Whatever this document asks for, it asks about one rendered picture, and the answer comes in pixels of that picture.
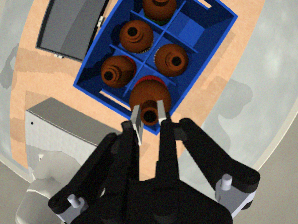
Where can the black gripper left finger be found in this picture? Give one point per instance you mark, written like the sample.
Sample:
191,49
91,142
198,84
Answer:
89,182

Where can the blue plastic crate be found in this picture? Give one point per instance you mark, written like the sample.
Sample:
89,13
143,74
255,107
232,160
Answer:
202,28

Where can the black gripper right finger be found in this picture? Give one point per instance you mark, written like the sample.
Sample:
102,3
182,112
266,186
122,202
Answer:
235,183

